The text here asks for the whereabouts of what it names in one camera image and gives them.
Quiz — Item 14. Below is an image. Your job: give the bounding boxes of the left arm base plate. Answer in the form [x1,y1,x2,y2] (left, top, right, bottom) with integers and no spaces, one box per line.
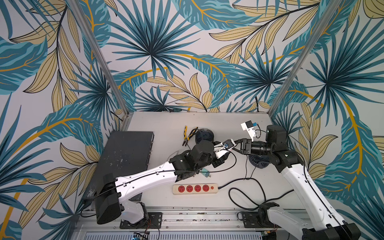
[119,212,163,230]

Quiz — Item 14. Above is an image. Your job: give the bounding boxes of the aluminium front rail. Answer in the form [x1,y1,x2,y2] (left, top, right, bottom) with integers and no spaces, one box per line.
[74,207,249,235]

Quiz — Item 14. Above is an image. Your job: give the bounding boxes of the beige red power strip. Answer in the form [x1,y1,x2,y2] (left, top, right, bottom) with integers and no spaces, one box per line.
[172,184,219,195]

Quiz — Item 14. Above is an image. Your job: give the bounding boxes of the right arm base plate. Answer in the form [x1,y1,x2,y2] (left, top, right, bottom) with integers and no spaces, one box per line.
[240,212,273,229]

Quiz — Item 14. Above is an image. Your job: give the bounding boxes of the dark blue fan centre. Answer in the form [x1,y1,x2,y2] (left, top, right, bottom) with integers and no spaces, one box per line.
[195,128,214,144]

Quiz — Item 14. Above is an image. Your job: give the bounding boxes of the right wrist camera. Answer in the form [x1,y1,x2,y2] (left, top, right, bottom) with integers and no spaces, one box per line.
[241,121,257,141]

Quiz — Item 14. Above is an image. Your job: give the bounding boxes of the dark grey flat device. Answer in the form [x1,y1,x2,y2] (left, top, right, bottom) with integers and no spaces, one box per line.
[83,131,154,200]

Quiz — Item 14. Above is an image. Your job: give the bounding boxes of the teal plug adapter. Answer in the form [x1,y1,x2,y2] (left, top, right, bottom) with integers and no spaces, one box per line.
[200,169,211,178]

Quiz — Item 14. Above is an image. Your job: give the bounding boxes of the yellow black pliers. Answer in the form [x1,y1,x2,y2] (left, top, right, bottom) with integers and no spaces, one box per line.
[182,126,199,146]

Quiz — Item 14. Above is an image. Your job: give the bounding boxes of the black power strip cable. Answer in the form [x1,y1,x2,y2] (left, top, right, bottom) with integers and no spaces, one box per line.
[217,177,295,212]

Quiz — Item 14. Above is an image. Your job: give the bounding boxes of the dark blue fan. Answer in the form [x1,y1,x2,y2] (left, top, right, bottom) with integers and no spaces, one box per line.
[248,155,270,169]
[195,128,214,144]

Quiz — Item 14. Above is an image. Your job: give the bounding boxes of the dark blue fan right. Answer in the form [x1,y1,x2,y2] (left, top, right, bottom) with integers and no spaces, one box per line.
[248,155,270,169]

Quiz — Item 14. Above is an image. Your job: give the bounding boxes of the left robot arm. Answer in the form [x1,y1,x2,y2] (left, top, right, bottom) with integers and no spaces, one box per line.
[93,140,236,225]

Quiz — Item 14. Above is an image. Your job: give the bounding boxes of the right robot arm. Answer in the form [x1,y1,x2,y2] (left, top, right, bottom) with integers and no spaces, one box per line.
[238,121,361,240]

